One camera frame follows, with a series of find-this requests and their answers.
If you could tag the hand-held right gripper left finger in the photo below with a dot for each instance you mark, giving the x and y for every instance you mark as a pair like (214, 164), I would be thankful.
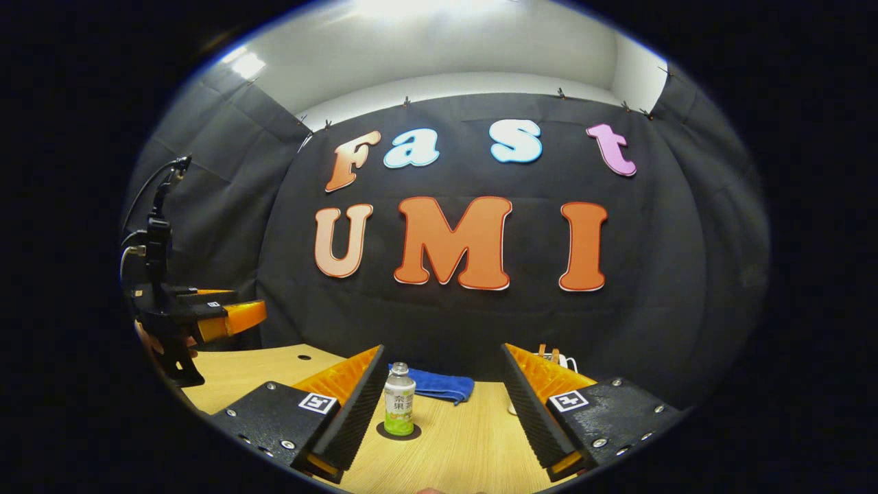
(353, 422)

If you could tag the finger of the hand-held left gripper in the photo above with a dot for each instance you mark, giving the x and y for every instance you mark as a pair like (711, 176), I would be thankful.
(233, 319)
(206, 297)

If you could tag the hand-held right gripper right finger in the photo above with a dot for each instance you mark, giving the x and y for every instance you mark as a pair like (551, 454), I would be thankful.
(535, 422)

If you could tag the clear water bottle green label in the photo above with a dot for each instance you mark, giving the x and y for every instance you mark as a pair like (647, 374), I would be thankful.
(399, 405)

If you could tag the dark brown round coaster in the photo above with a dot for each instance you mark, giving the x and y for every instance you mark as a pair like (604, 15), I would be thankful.
(418, 432)

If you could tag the white toaster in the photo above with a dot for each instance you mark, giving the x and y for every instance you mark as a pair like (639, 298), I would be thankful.
(569, 362)

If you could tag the blue folded towel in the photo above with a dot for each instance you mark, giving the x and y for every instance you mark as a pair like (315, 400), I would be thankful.
(442, 385)

